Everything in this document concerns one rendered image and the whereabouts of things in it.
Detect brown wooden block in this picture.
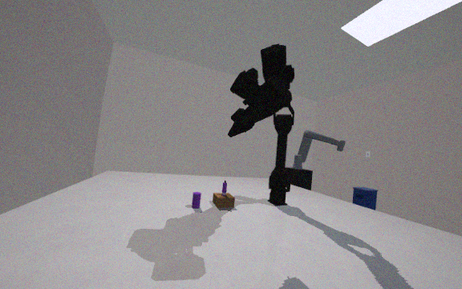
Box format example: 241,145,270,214
213,193,235,208

